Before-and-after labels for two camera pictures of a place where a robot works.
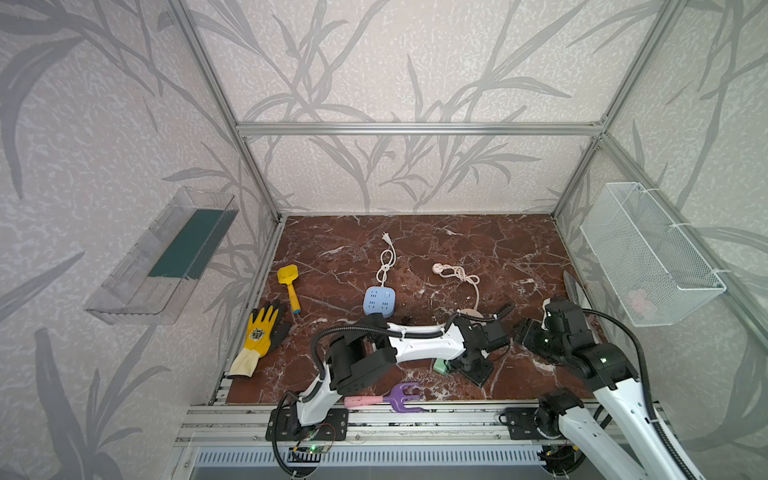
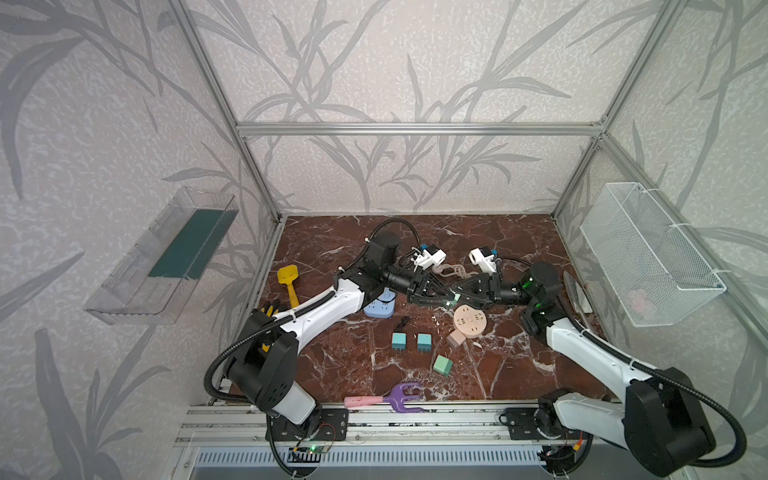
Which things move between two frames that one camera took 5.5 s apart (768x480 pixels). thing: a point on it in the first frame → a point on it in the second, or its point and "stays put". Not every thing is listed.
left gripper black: (491, 335) → (420, 287)
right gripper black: (529, 331) → (488, 288)
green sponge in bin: (192, 248) stays put
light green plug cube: (440, 365) stays put
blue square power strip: (379, 299) stays put
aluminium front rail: (217, 424) stays put
